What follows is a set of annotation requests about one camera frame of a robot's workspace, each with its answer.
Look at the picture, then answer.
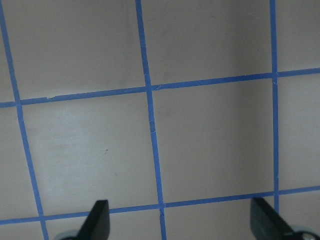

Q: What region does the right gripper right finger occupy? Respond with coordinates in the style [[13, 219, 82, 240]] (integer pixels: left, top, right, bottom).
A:
[[250, 197, 295, 240]]

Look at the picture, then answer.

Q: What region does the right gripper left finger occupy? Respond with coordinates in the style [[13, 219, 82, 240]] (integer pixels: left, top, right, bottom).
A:
[[75, 200, 110, 240]]

